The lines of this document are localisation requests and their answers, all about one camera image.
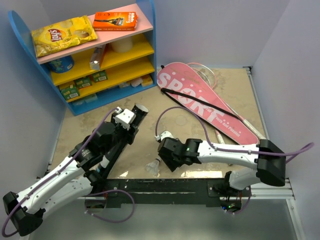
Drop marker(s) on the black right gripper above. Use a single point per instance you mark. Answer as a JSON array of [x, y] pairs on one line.
[[172, 164]]

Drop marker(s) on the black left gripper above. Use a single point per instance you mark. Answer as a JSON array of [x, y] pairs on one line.
[[129, 137]]

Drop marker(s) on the white shuttlecock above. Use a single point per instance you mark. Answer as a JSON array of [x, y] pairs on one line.
[[153, 167]]

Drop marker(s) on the black BOKA shuttlecock tube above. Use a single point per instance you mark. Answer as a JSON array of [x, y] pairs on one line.
[[112, 155]]

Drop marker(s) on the clear plastic tube lid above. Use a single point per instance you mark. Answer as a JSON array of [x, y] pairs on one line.
[[181, 120]]

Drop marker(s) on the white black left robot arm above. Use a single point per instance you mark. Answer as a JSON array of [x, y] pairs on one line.
[[81, 173]]

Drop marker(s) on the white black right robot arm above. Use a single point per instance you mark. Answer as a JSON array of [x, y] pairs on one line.
[[261, 163]]

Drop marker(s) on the pink badminton racket lower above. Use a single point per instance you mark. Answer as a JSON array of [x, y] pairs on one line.
[[219, 137]]

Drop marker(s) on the pink badminton racket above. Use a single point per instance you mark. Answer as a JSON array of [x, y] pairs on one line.
[[219, 137], [211, 79]]

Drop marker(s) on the pink badminton racket upper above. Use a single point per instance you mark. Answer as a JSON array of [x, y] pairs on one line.
[[211, 79]]

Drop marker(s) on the green gum box right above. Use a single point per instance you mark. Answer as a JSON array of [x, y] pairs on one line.
[[99, 76]]

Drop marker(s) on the green gum box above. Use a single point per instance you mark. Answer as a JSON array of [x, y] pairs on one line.
[[69, 91], [83, 82], [99, 76]]

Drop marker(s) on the pink SPORT racket bag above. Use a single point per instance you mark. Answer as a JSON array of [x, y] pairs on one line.
[[184, 85]]

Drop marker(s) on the green gum box middle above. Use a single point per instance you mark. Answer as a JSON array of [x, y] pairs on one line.
[[83, 82]]

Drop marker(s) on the green gum box left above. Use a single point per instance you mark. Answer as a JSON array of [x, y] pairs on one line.
[[69, 91]]

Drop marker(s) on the blue wooden shelf unit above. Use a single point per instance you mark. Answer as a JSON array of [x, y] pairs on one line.
[[121, 68]]

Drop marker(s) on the silver orange foil box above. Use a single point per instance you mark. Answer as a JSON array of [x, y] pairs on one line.
[[97, 57]]

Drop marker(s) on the white paper roll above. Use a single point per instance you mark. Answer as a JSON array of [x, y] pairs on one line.
[[122, 45]]

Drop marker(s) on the blue round snack can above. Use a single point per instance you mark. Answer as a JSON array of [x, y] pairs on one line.
[[61, 65]]

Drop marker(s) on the yellow Lays chips bag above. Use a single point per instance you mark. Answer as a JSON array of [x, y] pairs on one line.
[[63, 35]]

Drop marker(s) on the orange Gillette razor box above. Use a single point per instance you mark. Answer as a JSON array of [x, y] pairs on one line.
[[115, 21]]

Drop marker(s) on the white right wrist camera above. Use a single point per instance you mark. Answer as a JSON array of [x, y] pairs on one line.
[[163, 135]]

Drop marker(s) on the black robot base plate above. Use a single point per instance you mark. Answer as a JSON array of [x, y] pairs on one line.
[[181, 191]]

